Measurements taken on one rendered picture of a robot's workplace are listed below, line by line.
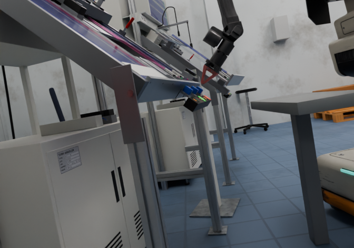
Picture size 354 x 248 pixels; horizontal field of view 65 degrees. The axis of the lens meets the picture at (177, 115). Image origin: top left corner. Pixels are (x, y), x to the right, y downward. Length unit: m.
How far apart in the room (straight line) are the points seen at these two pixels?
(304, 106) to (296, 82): 4.26
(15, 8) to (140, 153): 0.50
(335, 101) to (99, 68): 0.67
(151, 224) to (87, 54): 0.43
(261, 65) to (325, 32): 1.17
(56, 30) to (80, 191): 0.47
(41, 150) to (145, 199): 0.32
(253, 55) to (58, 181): 4.43
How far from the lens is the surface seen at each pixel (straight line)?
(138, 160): 0.64
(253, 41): 5.03
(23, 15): 0.84
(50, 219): 0.86
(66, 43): 0.75
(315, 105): 0.91
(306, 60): 5.25
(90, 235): 0.97
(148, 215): 0.67
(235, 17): 1.24
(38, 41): 1.43
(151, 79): 0.67
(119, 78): 0.62
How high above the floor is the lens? 0.66
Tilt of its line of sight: 3 degrees down
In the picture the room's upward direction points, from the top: 10 degrees counter-clockwise
